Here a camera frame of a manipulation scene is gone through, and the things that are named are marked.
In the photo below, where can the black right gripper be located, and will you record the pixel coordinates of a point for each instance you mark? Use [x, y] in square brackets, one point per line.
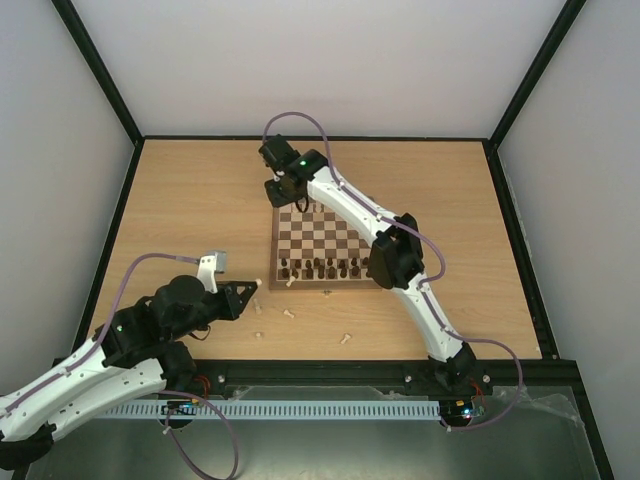
[275, 191]

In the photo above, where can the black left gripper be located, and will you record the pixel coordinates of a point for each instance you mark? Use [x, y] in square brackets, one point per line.
[236, 303]

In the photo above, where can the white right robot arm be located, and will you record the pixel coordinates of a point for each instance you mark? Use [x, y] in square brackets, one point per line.
[396, 259]

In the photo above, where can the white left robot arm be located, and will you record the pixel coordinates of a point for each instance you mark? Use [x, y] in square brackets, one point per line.
[140, 352]

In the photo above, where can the wooden chess board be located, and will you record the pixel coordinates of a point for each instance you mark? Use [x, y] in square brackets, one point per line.
[323, 251]

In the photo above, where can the clear plastic sheet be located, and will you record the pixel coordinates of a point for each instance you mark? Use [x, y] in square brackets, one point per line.
[546, 399]

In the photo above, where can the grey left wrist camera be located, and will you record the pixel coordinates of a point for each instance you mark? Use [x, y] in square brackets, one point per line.
[209, 265]

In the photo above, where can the white slotted cable duct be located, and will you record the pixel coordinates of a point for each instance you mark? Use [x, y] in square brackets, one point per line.
[277, 410]

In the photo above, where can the black enclosure frame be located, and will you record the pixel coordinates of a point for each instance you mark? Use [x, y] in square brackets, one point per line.
[549, 370]

